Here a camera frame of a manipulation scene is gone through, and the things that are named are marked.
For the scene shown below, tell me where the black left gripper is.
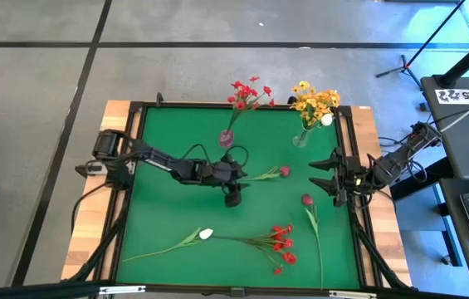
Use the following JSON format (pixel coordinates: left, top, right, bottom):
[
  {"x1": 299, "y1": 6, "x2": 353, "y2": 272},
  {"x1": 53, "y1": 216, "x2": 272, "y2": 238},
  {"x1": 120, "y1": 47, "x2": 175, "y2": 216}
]
[{"x1": 203, "y1": 152, "x2": 252, "y2": 208}]

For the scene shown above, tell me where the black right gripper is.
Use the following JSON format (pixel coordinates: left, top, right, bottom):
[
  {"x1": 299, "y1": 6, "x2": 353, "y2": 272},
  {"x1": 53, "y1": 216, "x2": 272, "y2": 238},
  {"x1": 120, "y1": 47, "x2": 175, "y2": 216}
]
[{"x1": 308, "y1": 147, "x2": 369, "y2": 208}]

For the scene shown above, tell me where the red artificial tulip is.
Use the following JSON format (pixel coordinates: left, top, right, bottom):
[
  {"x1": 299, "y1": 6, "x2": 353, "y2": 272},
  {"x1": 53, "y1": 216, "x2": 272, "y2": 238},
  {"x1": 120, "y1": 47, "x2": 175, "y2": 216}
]
[
  {"x1": 247, "y1": 165, "x2": 292, "y2": 183},
  {"x1": 301, "y1": 194, "x2": 325, "y2": 292}
]

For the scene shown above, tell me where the small yellow flower bunch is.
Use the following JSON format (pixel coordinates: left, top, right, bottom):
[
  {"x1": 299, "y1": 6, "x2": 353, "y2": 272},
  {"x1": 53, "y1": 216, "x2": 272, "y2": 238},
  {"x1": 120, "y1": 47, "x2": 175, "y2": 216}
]
[{"x1": 298, "y1": 105, "x2": 322, "y2": 134}]

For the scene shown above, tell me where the red flower bunch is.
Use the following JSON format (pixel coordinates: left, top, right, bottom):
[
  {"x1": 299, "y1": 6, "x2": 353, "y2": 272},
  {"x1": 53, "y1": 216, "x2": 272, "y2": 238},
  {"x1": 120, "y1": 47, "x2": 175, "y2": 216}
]
[
  {"x1": 212, "y1": 223, "x2": 298, "y2": 277},
  {"x1": 223, "y1": 76, "x2": 276, "y2": 140}
]

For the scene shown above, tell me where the large yellow flower bunch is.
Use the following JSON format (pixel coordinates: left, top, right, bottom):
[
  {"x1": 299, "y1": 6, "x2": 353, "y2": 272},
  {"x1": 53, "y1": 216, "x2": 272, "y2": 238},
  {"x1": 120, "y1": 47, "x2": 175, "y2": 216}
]
[{"x1": 290, "y1": 81, "x2": 341, "y2": 130}]

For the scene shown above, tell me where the clear glass vase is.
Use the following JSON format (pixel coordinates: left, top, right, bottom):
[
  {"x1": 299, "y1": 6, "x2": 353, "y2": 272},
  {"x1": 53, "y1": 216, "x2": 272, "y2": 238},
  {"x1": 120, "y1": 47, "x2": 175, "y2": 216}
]
[{"x1": 291, "y1": 126, "x2": 314, "y2": 150}]

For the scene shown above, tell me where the purple glass vase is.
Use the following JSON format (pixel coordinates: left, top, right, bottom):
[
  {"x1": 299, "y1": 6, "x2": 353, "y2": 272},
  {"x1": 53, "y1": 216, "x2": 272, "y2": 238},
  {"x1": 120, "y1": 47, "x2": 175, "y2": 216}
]
[{"x1": 218, "y1": 128, "x2": 236, "y2": 150}]

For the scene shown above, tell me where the green table mat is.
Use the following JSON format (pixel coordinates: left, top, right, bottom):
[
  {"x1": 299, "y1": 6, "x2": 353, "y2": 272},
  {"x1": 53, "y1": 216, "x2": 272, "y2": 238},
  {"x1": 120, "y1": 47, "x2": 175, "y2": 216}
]
[{"x1": 115, "y1": 106, "x2": 362, "y2": 291}]

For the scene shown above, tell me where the black tripod stand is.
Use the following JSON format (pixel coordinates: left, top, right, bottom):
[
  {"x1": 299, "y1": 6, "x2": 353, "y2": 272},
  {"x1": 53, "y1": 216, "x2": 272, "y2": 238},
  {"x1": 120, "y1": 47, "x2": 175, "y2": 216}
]
[{"x1": 374, "y1": 0, "x2": 467, "y2": 91}]

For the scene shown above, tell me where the blue desk leg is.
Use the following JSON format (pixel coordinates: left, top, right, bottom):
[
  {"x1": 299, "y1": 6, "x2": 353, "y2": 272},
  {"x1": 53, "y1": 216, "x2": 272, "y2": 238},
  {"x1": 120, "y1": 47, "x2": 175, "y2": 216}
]
[{"x1": 391, "y1": 182, "x2": 464, "y2": 267}]

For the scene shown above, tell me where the white paper label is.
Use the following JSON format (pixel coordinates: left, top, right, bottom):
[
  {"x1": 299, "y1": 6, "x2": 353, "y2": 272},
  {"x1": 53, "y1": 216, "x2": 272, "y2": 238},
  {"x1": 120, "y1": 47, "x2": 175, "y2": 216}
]
[{"x1": 434, "y1": 87, "x2": 469, "y2": 105}]

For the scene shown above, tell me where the black metal table frame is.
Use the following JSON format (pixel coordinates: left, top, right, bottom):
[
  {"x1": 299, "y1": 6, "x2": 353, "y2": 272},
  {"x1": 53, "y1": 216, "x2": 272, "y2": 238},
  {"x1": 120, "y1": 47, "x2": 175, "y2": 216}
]
[{"x1": 0, "y1": 91, "x2": 469, "y2": 299}]

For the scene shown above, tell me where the silver metal bracket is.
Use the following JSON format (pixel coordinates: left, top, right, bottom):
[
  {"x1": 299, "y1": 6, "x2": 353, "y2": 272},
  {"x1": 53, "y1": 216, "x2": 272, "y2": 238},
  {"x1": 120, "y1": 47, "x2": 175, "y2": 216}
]
[
  {"x1": 328, "y1": 290, "x2": 379, "y2": 299},
  {"x1": 99, "y1": 285, "x2": 147, "y2": 296}
]

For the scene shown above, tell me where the black cable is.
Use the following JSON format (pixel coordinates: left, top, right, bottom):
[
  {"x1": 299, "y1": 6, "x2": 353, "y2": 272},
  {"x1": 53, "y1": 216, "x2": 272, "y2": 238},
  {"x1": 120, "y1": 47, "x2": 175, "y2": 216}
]
[{"x1": 70, "y1": 181, "x2": 109, "y2": 236}]

